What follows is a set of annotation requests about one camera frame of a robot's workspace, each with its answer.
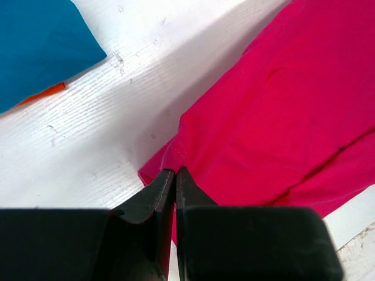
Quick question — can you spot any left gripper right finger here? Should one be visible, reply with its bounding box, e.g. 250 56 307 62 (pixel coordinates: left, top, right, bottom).
176 166 217 280

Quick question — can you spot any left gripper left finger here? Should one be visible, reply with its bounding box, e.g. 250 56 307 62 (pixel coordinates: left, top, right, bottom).
112 170 175 278

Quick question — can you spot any blue folded t shirt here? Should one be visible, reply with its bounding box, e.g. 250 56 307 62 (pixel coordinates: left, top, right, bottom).
1 1 107 112

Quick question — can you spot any magenta t shirt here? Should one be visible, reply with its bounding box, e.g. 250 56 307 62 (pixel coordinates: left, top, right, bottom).
137 0 375 249

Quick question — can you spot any orange folded t shirt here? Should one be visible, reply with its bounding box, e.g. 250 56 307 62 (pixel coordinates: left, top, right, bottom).
17 82 66 107

